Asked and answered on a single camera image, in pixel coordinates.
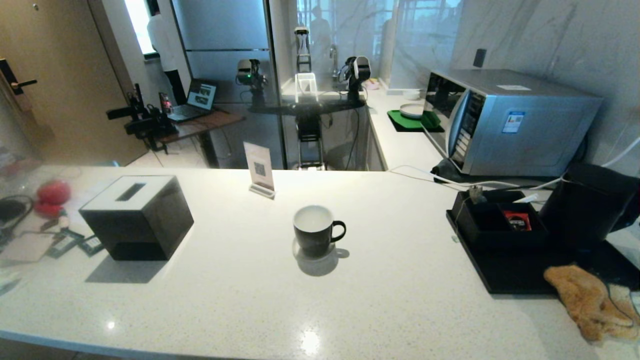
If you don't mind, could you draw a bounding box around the black electric kettle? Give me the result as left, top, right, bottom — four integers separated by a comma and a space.
539, 162, 640, 251

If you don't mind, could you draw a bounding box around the robot behind glass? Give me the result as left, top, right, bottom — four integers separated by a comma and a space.
236, 27, 373, 171

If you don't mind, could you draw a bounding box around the black ceramic mug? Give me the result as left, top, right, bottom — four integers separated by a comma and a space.
293, 205, 347, 259

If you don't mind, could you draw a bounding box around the QR code sign stand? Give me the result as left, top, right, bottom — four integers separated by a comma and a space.
243, 142, 277, 200

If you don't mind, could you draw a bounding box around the wooden table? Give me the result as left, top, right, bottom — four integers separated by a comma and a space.
159, 109, 246, 168

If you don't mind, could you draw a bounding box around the open laptop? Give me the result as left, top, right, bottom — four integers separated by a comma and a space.
167, 79, 218, 123

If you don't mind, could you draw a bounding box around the silver refrigerator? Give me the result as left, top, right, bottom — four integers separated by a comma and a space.
170, 0, 286, 171

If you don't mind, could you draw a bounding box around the black organizer box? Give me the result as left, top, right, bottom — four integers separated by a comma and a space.
451, 190, 548, 251

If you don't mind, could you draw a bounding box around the black tissue box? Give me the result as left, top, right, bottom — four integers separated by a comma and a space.
79, 175, 195, 262

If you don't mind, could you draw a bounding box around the red coffee sachet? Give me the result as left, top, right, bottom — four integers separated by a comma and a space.
502, 210, 532, 232

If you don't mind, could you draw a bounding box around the person in white shirt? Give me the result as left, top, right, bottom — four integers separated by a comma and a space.
146, 0, 193, 106

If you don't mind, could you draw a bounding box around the silver microwave oven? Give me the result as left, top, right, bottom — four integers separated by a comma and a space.
422, 69, 603, 178

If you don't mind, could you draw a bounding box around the black serving tray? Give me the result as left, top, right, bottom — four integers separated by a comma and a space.
445, 190, 640, 295

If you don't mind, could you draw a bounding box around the dark card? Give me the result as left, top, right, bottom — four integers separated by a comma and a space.
46, 230, 85, 259
79, 235, 105, 257

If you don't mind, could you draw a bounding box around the bright window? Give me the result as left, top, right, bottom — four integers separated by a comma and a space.
123, 0, 157, 57

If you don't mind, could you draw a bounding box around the red plush toy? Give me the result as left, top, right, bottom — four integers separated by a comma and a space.
34, 179, 72, 219

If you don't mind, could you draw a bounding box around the wooden door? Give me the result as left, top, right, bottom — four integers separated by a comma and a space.
0, 0, 148, 166

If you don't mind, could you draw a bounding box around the orange cloth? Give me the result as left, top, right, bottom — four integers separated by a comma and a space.
543, 264, 640, 343

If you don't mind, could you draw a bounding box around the pale paper card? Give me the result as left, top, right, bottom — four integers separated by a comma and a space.
0, 232, 53, 263

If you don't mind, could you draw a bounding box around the black door handle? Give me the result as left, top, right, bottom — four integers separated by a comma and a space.
0, 59, 38, 97

